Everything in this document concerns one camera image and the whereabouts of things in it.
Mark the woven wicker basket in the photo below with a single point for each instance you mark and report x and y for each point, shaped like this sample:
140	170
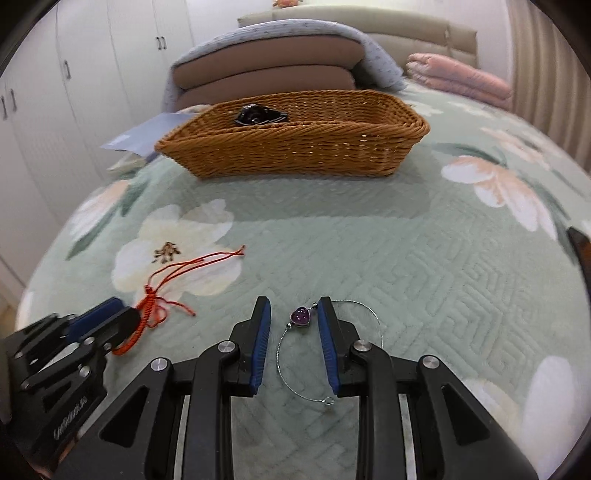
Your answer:
359	133

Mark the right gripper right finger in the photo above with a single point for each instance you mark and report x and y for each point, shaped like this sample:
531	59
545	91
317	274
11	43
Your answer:
454	436

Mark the floral green bedspread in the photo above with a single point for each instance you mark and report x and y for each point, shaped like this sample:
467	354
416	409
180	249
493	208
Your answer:
462	253

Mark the lower brown pillow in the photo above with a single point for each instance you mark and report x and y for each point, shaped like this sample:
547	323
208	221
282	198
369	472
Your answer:
268	81

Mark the brown pillow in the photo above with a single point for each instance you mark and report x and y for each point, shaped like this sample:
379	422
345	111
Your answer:
268	81
268	53

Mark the blue-grey patterned blanket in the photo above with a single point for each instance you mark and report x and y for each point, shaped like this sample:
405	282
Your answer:
379	67

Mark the white wardrobe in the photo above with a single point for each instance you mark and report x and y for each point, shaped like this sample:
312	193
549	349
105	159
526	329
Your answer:
74	74

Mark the black smart watch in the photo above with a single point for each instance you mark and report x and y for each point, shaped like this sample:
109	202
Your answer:
255	114

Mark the upper brown pillow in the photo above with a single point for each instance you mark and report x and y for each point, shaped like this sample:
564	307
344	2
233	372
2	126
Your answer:
268	53

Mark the blue notebook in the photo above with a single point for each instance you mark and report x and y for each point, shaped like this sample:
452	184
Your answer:
137	145

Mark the beige curtain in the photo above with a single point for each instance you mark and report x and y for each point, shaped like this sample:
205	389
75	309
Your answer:
551	85

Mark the orange plush toy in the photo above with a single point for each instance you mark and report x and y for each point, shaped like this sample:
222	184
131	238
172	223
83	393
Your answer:
286	3

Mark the beige padded headboard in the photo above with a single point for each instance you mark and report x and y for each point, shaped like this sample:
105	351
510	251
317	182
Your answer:
400	33

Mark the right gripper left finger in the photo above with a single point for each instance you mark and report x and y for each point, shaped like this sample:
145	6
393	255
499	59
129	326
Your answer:
176	409

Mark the pink folded quilt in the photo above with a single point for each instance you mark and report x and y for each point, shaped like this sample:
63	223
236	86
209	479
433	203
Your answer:
443	73

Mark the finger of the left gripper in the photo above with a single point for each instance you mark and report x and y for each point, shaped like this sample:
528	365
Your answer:
113	331
81	326

